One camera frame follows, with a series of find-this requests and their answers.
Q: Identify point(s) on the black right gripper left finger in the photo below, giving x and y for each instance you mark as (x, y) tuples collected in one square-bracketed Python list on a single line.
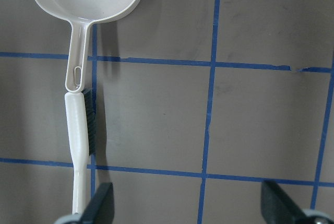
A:
[(101, 207)]

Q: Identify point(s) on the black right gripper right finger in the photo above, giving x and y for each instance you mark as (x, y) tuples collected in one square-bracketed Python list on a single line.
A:
[(276, 205)]

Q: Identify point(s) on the white hand brush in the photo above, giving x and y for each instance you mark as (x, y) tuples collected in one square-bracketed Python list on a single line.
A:
[(81, 125)]

